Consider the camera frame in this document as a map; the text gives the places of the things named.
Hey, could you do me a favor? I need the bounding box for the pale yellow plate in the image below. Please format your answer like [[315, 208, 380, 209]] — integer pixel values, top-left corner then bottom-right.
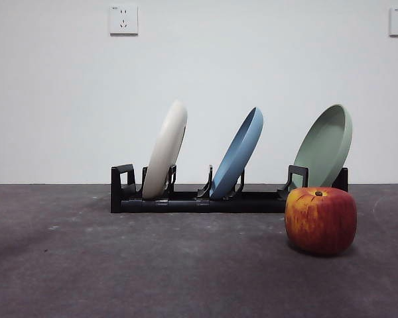
[[142, 99, 188, 200]]

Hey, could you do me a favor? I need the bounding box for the red yellow apple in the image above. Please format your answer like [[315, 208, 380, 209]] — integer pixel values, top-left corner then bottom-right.
[[284, 186, 358, 256]]

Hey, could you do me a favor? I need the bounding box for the blue plate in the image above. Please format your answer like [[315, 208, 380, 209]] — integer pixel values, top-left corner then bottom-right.
[[209, 106, 264, 200]]

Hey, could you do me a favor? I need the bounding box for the black plate rack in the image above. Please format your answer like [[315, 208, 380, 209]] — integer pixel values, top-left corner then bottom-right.
[[110, 163, 349, 214]]

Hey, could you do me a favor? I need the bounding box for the green plate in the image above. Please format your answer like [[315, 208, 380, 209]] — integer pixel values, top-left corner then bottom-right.
[[291, 103, 354, 193]]

